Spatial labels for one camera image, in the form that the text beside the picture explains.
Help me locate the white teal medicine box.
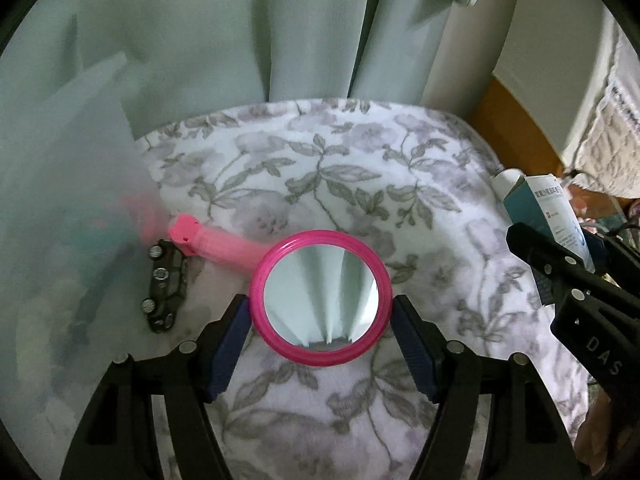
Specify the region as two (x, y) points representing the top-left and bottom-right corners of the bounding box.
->
(490, 168), (597, 306)

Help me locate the pink hand mirror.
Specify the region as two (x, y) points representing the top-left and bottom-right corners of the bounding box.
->
(168, 214), (393, 367)

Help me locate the person right hand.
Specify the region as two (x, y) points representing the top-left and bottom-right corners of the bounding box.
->
(574, 388), (636, 477)

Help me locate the beige patterned quilt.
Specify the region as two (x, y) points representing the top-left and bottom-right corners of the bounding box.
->
(574, 27), (639, 200)

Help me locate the floral grey white blanket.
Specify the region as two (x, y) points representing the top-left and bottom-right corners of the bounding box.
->
(138, 100), (588, 479)

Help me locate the clear plastic storage bin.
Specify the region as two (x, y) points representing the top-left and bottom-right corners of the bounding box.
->
(1, 54), (167, 441)

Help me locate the pale green curtain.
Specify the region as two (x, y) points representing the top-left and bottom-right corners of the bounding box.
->
(1, 0), (477, 134)

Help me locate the white bed frame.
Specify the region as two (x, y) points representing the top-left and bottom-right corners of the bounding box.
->
(421, 0), (615, 166)

